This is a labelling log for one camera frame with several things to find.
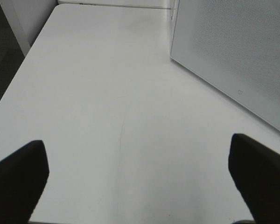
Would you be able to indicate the white microwave oven body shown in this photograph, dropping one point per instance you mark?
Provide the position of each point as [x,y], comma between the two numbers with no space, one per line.
[171,7]

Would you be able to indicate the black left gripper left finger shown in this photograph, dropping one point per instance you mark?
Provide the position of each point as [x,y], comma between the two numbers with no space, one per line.
[23,177]

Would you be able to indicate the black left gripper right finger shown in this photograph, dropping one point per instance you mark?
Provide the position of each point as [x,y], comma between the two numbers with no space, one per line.
[255,170]

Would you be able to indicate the white microwave door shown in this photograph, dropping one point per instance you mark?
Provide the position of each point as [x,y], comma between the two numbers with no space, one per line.
[233,45]

